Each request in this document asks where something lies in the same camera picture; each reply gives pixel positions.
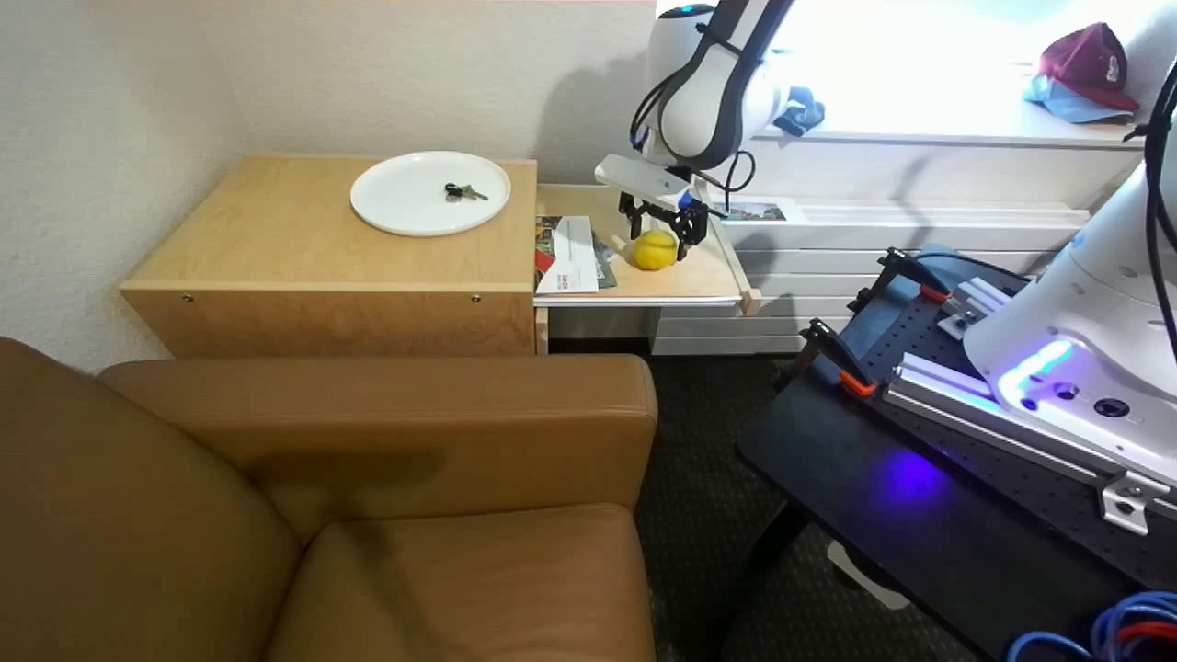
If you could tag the short silver aluminium bars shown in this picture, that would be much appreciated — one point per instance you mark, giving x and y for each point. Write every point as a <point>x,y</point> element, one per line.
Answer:
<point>981,307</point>

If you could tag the small dark key bunch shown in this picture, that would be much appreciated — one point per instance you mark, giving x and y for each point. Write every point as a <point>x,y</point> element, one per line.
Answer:
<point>460,193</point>

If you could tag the wooden pull-out shelf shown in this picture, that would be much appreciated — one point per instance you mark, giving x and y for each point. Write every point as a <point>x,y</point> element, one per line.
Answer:
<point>574,205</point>

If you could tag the white round plate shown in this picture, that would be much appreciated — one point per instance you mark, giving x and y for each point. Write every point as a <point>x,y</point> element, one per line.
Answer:
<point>410,205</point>

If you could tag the yellow lemon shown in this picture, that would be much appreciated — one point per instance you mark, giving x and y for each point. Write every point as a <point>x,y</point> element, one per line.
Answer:
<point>656,252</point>

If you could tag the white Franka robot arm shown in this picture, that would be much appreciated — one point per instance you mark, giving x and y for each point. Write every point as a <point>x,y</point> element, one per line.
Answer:
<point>705,113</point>

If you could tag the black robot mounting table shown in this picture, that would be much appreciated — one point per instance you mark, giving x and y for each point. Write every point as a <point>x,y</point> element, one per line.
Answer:
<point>934,518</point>

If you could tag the white paper sheet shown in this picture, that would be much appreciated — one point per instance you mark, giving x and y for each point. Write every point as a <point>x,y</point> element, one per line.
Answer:
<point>871,576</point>

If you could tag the brown leather armchair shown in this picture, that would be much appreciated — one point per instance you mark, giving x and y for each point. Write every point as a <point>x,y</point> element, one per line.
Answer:
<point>370,490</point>

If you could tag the white wall heater unit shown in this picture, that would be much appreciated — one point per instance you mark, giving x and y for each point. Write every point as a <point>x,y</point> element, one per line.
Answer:
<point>908,235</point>

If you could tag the blue crumpled cloth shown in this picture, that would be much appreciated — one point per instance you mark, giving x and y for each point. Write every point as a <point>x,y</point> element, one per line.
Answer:
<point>799,113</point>

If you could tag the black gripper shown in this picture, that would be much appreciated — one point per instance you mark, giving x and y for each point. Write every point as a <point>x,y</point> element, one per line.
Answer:
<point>667,210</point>

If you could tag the light wooden cabinet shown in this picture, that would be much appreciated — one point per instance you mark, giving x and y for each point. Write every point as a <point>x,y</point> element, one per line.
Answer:
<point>307,279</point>

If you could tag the long aluminium rail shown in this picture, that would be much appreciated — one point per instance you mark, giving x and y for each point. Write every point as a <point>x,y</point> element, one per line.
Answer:
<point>981,417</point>

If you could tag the silver wrist camera bar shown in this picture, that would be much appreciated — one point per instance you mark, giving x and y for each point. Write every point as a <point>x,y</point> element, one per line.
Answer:
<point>644,176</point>

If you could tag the white envelope with red print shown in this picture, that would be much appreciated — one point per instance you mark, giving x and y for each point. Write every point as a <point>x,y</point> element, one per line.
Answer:
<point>572,259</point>

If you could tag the maroon baseball cap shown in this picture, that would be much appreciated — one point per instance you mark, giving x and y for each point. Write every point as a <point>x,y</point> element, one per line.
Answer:
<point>1086,61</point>

